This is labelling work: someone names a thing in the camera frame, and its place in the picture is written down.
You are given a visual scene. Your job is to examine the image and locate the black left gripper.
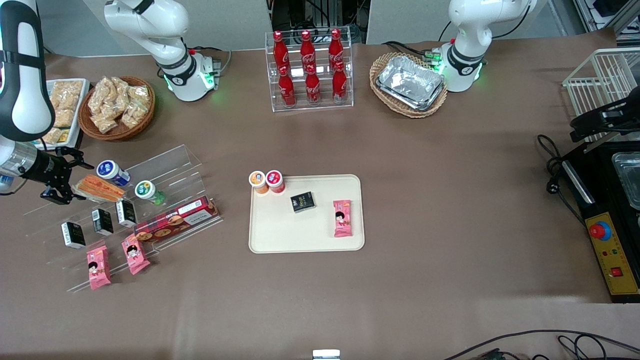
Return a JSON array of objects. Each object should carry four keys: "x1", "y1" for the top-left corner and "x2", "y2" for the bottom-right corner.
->
[{"x1": 570, "y1": 97, "x2": 640, "y2": 143}]

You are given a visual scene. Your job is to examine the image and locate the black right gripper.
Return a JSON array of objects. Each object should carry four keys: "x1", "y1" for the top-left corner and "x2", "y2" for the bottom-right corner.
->
[{"x1": 15, "y1": 147, "x2": 95, "y2": 206}]

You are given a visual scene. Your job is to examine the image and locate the triangle sandwich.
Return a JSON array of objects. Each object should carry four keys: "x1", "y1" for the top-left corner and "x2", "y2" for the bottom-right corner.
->
[{"x1": 74, "y1": 174, "x2": 127, "y2": 203}]

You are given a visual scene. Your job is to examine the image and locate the aluminium foil tray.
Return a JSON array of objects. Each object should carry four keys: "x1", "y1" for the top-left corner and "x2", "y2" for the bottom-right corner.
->
[{"x1": 376, "y1": 55, "x2": 446, "y2": 112}]

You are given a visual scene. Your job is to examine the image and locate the beige plastic tray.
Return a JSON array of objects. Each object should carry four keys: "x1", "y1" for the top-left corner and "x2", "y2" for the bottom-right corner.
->
[{"x1": 248, "y1": 174, "x2": 366, "y2": 254}]

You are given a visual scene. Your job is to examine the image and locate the blue lid cup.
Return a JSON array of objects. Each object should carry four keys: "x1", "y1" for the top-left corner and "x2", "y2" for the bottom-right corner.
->
[{"x1": 96, "y1": 159, "x2": 132, "y2": 187}]

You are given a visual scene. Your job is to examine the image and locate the small black box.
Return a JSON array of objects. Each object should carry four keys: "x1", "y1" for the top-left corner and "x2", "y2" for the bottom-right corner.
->
[
  {"x1": 61, "y1": 221, "x2": 87, "y2": 250},
  {"x1": 290, "y1": 191, "x2": 317, "y2": 214},
  {"x1": 115, "y1": 199, "x2": 138, "y2": 228},
  {"x1": 91, "y1": 208, "x2": 115, "y2": 236}
]

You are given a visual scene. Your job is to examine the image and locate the brown wicker basket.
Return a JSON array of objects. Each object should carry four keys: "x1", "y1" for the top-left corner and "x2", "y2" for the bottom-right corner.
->
[{"x1": 77, "y1": 76, "x2": 156, "y2": 142}]

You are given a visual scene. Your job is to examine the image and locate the steel pan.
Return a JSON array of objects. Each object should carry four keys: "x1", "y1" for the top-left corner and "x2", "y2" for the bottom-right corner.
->
[{"x1": 611, "y1": 151, "x2": 640, "y2": 211}]

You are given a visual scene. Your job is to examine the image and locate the white rectangular dish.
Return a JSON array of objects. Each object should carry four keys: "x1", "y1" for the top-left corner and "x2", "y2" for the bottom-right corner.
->
[{"x1": 30, "y1": 78, "x2": 91, "y2": 152}]

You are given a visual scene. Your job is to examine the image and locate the green lid cup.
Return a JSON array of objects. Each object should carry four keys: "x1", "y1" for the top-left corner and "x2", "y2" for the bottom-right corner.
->
[{"x1": 134, "y1": 180, "x2": 166, "y2": 206}]

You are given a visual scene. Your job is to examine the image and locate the pink snack packet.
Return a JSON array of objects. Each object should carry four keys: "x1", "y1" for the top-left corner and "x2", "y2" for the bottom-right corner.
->
[
  {"x1": 333, "y1": 199, "x2": 354, "y2": 238},
  {"x1": 121, "y1": 233, "x2": 151, "y2": 275},
  {"x1": 86, "y1": 245, "x2": 112, "y2": 291}
]

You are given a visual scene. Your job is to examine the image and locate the clear acrylic display shelf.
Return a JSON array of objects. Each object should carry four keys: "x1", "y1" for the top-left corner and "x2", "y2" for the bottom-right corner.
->
[{"x1": 22, "y1": 144, "x2": 224, "y2": 293}]

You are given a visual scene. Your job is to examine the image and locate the red cookie box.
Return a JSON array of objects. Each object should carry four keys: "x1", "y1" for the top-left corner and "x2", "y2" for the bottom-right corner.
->
[{"x1": 133, "y1": 195, "x2": 221, "y2": 244}]

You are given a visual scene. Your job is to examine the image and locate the black machine with yellow panel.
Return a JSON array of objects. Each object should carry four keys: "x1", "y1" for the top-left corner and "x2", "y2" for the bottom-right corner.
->
[{"x1": 560, "y1": 142, "x2": 640, "y2": 304}]

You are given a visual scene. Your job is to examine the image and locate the orange lid cup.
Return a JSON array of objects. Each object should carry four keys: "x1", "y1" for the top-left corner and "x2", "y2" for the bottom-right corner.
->
[{"x1": 248, "y1": 170, "x2": 268, "y2": 195}]

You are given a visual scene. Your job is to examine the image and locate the red lid cup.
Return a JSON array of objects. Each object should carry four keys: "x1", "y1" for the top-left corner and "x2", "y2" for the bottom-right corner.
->
[{"x1": 265, "y1": 169, "x2": 286, "y2": 195}]

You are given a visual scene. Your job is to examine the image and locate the light wicker basket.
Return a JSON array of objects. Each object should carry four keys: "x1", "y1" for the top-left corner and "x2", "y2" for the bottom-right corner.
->
[{"x1": 369, "y1": 52, "x2": 449, "y2": 119}]

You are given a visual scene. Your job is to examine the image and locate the red cola bottle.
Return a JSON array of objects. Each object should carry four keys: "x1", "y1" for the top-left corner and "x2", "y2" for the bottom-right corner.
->
[
  {"x1": 305, "y1": 65, "x2": 322, "y2": 105},
  {"x1": 273, "y1": 31, "x2": 291, "y2": 71},
  {"x1": 328, "y1": 28, "x2": 345, "y2": 68},
  {"x1": 278, "y1": 65, "x2": 297, "y2": 107},
  {"x1": 332, "y1": 61, "x2": 348, "y2": 102},
  {"x1": 300, "y1": 30, "x2": 317, "y2": 71}
]

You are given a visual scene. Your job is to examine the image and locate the clear acrylic bottle rack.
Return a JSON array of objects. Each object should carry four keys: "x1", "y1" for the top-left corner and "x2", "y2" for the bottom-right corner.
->
[{"x1": 264, "y1": 26, "x2": 355, "y2": 113}]

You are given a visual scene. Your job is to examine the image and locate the black equipment rack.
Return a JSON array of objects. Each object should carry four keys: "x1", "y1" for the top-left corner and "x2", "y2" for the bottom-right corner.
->
[{"x1": 270, "y1": 0, "x2": 371, "y2": 46}]

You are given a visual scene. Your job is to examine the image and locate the white wire basket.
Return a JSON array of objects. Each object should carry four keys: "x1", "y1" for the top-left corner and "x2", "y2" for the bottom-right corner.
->
[{"x1": 562, "y1": 47, "x2": 640, "y2": 151}]

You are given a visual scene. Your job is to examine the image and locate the black power cable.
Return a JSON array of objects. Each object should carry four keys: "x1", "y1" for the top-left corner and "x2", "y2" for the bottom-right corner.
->
[{"x1": 537, "y1": 134, "x2": 591, "y2": 226}]

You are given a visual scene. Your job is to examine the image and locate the black floor cables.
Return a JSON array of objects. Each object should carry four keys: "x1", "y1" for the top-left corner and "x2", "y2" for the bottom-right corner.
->
[{"x1": 445, "y1": 329, "x2": 640, "y2": 360}]

